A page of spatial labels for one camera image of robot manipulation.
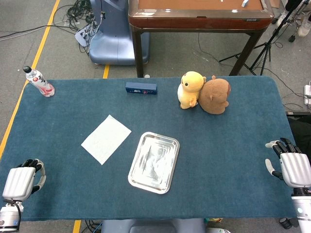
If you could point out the brown mahjong table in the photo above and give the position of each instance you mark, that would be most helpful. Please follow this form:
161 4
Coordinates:
194 23

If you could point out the white power strip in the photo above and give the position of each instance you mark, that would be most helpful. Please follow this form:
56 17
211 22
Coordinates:
307 94

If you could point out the white blue mahjong tile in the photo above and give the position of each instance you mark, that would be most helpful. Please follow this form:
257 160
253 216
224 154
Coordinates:
245 3

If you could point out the dark blue printed box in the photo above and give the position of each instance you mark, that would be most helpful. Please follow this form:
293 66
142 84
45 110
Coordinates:
141 88

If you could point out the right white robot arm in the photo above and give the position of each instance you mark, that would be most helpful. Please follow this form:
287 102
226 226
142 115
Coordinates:
302 211

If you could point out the black tripod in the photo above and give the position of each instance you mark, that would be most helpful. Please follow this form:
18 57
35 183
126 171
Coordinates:
269 46

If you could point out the black caster wheel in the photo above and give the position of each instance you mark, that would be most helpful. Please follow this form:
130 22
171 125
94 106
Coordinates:
285 222

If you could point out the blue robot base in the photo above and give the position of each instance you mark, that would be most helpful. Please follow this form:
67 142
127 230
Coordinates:
114 43

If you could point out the brown plush toy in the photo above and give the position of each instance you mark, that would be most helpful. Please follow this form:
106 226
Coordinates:
215 97

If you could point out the silver metal tray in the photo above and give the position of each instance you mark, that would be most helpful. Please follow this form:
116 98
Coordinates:
155 162

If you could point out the blue tablecloth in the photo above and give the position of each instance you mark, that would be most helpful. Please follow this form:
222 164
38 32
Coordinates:
73 109

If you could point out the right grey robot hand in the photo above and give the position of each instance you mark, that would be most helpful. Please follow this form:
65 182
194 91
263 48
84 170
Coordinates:
296 170

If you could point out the clear plastic drink bottle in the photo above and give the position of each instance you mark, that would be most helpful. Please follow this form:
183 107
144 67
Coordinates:
40 81

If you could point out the white sneaker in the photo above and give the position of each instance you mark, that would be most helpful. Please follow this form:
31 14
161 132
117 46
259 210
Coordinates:
281 19
304 26

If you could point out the white paper napkin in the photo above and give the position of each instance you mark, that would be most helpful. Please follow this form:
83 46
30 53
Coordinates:
105 139

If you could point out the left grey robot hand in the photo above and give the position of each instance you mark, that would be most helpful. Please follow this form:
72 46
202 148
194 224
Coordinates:
18 180

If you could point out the grey blue robot torso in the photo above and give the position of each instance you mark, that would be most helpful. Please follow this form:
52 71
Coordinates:
150 227

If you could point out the yellow plush toy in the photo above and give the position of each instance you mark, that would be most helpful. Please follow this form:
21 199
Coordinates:
190 89

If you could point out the grey power strip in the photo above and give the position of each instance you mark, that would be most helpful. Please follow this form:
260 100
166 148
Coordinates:
83 35

